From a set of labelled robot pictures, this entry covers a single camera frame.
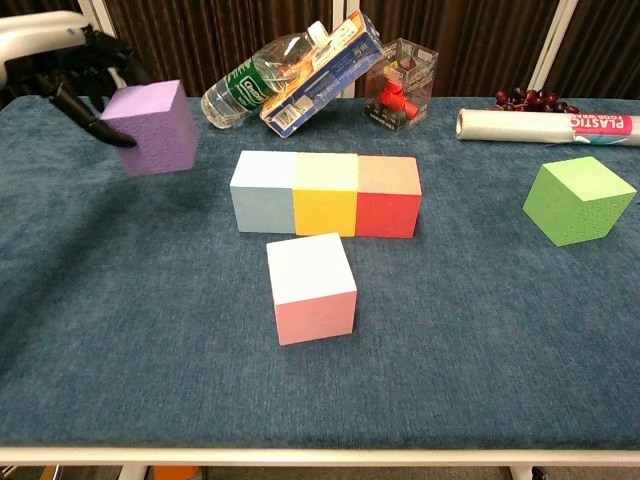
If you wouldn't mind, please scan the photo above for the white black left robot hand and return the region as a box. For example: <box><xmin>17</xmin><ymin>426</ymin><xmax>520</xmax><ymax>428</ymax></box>
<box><xmin>0</xmin><ymin>10</ymin><xmax>151</xmax><ymax>149</ymax></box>

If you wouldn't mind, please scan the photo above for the purple cube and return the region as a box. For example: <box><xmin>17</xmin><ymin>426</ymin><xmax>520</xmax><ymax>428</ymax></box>
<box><xmin>99</xmin><ymin>78</ymin><xmax>201</xmax><ymax>177</ymax></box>

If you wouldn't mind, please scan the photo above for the light blue cube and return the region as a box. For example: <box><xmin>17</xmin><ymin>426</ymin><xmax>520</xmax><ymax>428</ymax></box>
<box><xmin>229</xmin><ymin>149</ymin><xmax>300</xmax><ymax>235</ymax></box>

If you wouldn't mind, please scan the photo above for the yellow cube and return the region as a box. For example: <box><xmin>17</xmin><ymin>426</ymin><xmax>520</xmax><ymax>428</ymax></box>
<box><xmin>292</xmin><ymin>152</ymin><xmax>360</xmax><ymax>238</ymax></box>

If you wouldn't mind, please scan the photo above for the pink cube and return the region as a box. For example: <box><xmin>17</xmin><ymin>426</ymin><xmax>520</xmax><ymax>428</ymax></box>
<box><xmin>265</xmin><ymin>232</ymin><xmax>359</xmax><ymax>347</ymax></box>

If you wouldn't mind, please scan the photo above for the red cube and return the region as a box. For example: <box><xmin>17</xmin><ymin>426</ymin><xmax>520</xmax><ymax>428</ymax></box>
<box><xmin>354</xmin><ymin>155</ymin><xmax>424</xmax><ymax>239</ymax></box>

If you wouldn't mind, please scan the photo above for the green cube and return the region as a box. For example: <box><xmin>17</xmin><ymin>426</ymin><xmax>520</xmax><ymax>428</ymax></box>
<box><xmin>521</xmin><ymin>155</ymin><xmax>639</xmax><ymax>248</ymax></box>

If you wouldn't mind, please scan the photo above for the clear green-label water bottle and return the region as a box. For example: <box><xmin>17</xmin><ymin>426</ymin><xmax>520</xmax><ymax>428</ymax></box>
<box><xmin>200</xmin><ymin>20</ymin><xmax>331</xmax><ymax>130</ymax></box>

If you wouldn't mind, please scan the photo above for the blue orange carton box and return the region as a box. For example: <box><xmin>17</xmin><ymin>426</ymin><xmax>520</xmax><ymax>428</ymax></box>
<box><xmin>258</xmin><ymin>10</ymin><xmax>385</xmax><ymax>139</ymax></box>

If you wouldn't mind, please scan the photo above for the blue table mat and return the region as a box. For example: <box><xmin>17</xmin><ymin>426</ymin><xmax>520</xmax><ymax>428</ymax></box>
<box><xmin>0</xmin><ymin>94</ymin><xmax>640</xmax><ymax>450</ymax></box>

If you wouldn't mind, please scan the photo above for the clear box with red toy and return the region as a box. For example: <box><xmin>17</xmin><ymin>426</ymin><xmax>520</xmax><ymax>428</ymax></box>
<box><xmin>362</xmin><ymin>37</ymin><xmax>440</xmax><ymax>133</ymax></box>

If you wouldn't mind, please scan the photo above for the orange object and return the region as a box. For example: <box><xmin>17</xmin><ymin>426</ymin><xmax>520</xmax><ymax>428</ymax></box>
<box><xmin>152</xmin><ymin>466</ymin><xmax>201</xmax><ymax>480</ymax></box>

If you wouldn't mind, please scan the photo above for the white plastic wrap roll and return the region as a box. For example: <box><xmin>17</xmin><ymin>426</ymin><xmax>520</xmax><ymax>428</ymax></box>
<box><xmin>455</xmin><ymin>107</ymin><xmax>640</xmax><ymax>148</ymax></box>

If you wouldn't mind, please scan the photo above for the dark red grape bunch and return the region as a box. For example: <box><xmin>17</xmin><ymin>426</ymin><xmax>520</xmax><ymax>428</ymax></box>
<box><xmin>494</xmin><ymin>88</ymin><xmax>580</xmax><ymax>114</ymax></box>

